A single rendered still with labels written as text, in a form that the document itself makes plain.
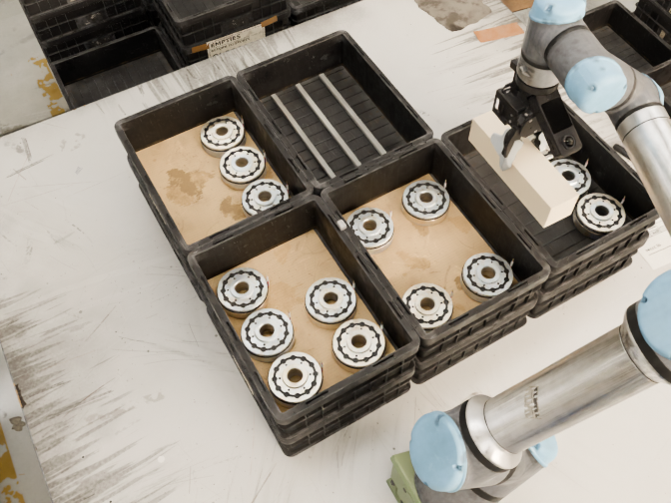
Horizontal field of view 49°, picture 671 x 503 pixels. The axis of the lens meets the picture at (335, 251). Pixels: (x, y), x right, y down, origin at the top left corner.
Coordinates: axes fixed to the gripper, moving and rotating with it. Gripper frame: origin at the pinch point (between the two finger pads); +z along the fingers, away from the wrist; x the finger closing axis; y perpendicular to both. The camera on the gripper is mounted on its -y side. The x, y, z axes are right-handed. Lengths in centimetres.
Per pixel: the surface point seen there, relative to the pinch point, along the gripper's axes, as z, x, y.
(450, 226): 25.7, 7.2, 7.7
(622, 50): 82, -116, 71
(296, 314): 26, 46, 5
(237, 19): 56, 8, 126
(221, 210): 26, 49, 36
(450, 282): 25.7, 15.0, -4.2
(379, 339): 22.8, 35.1, -9.4
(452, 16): 38, -40, 75
